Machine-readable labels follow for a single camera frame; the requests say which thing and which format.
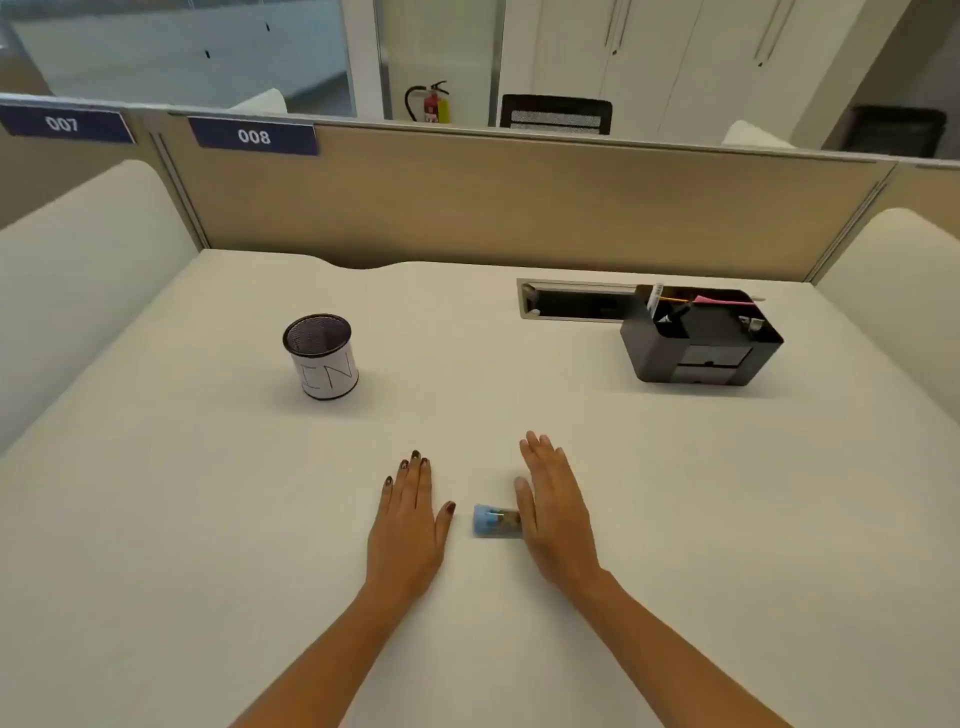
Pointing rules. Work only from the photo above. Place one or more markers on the pink sticky notes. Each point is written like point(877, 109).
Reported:
point(720, 299)

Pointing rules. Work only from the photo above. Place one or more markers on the person's left forearm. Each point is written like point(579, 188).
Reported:
point(322, 660)

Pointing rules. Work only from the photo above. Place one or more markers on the blue pencil sharpener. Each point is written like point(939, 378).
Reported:
point(495, 522)

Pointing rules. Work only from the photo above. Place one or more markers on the black desk organizer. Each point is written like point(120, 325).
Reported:
point(697, 352)

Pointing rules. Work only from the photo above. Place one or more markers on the black waste bin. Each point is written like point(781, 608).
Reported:
point(892, 131)

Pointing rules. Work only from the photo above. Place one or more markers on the black marker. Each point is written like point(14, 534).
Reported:
point(672, 313)

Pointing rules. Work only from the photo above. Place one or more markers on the black mesh cup white paper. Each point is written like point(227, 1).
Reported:
point(324, 367)

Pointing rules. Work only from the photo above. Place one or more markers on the white rounded side divider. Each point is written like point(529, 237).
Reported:
point(75, 285)
point(896, 300)

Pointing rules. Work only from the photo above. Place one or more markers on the person's left thumb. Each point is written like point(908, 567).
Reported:
point(446, 519)

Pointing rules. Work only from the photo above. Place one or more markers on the black mesh office chair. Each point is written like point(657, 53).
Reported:
point(556, 115)

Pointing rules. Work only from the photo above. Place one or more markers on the person's left middle finger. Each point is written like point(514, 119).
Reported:
point(415, 481)

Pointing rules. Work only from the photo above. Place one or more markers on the person's left hand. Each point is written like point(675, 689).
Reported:
point(405, 532)

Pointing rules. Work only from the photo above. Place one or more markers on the white pen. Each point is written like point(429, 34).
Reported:
point(656, 298)

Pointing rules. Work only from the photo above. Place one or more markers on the blue desk number label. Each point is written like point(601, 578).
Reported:
point(253, 136)
point(64, 124)

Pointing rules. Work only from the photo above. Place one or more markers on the red fire extinguisher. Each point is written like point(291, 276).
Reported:
point(432, 103)

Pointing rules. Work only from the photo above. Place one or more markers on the person's right thumb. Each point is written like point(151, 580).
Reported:
point(523, 501)

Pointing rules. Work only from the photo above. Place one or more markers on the person's right hand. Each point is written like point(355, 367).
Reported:
point(559, 525)

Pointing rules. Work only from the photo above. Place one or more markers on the glass wall panel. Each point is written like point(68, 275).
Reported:
point(180, 52)

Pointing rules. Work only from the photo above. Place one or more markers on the person's right forearm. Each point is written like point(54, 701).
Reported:
point(675, 652)

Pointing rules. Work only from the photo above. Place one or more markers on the beige desk partition panel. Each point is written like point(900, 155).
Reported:
point(487, 202)

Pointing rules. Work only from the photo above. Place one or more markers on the person's right little finger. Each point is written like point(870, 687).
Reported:
point(568, 478)

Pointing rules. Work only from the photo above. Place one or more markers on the person's left little finger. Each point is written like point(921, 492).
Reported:
point(388, 499)

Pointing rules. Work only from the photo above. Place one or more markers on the person's right middle finger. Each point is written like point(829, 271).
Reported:
point(541, 461)

